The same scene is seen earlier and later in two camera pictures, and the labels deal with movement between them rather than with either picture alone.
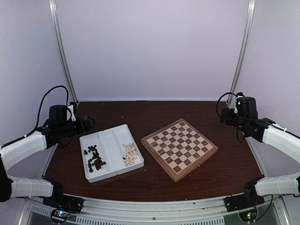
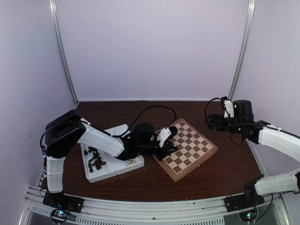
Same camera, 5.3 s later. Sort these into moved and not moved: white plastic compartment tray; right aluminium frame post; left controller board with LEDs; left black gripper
Moved: left black gripper
Not moved: right aluminium frame post; left controller board with LEDs; white plastic compartment tray
